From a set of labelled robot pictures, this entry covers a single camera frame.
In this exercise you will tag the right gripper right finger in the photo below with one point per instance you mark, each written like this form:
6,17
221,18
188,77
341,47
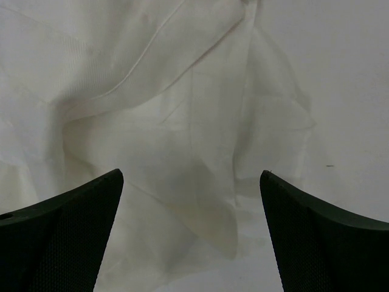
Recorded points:
319,246

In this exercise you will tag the white pleated skirt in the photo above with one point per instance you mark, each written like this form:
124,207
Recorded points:
192,101

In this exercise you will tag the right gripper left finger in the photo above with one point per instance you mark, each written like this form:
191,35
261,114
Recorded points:
58,244

